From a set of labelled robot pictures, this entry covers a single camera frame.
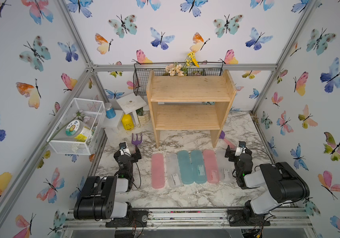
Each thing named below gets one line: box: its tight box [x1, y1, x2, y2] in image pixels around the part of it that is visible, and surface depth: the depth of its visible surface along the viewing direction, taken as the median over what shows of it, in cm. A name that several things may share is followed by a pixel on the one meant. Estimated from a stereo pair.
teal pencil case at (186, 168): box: [176, 150, 195, 185], surface depth 93 cm
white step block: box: [103, 109, 140, 146], surface depth 107 cm
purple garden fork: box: [131, 132, 143, 154], surface depth 104 cm
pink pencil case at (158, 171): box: [151, 153, 166, 189], surface depth 92 cm
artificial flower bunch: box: [165, 51, 200, 77], surface depth 84 cm
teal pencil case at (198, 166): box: [191, 149, 208, 184], surface depth 92 cm
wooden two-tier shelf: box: [146, 69, 238, 149], surface depth 79 cm
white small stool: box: [115, 92, 148, 126], surface depth 96 cm
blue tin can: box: [104, 102, 117, 119], surface depth 97 cm
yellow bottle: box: [121, 114, 134, 131], surface depth 103 cm
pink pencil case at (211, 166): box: [202, 149, 220, 184], surface depth 93 cm
